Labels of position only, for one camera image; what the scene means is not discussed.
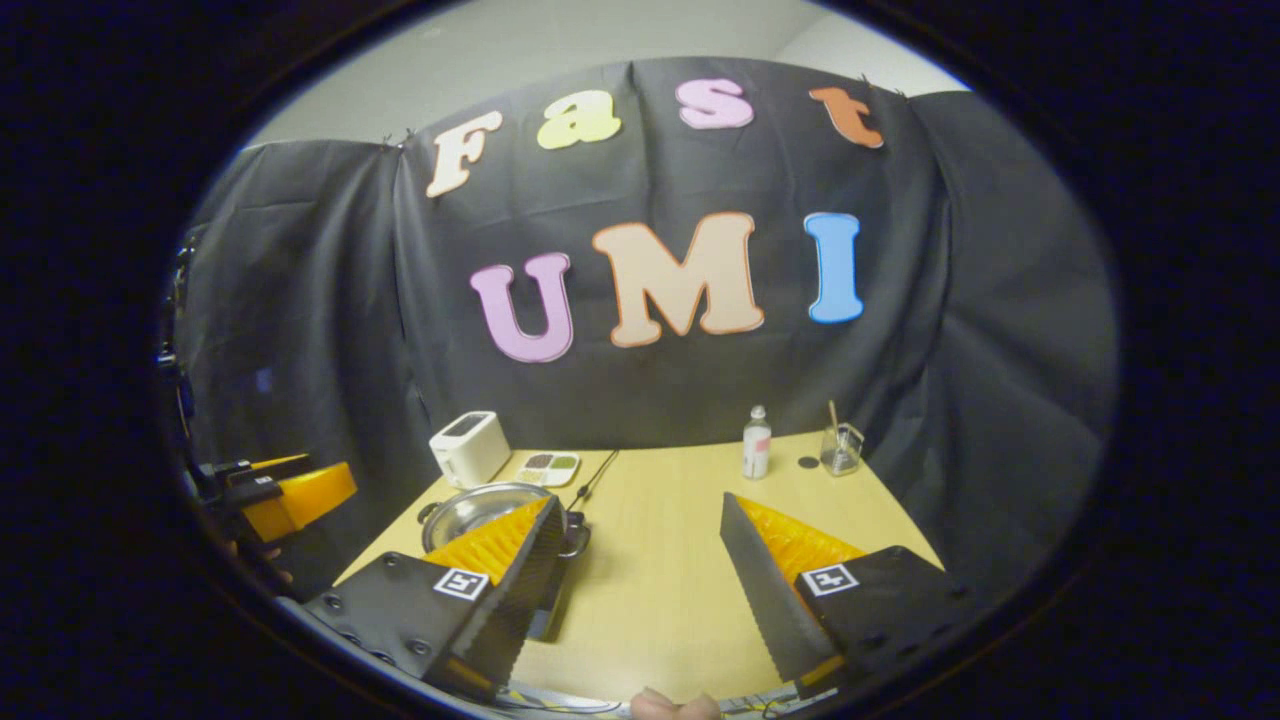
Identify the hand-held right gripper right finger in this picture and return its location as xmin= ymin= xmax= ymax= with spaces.
xmin=718 ymin=490 xmax=979 ymax=701

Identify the clear bottle with white label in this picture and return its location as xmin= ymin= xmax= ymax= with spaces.
xmin=742 ymin=405 xmax=773 ymax=481

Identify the white divided sample tray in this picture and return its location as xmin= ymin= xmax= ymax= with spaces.
xmin=516 ymin=452 xmax=581 ymax=488

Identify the black power cable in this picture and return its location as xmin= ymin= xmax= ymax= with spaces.
xmin=575 ymin=449 xmax=621 ymax=506

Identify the black induction cooktop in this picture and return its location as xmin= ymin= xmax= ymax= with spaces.
xmin=522 ymin=545 xmax=586 ymax=643

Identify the metal wire holder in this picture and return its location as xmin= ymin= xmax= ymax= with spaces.
xmin=820 ymin=422 xmax=866 ymax=477

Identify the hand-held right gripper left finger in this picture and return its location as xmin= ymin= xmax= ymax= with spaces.
xmin=300 ymin=493 xmax=569 ymax=701

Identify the white toaster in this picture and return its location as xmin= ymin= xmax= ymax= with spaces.
xmin=429 ymin=411 xmax=513 ymax=490

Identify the stainless steel pot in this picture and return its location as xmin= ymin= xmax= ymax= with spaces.
xmin=417 ymin=482 xmax=593 ymax=559

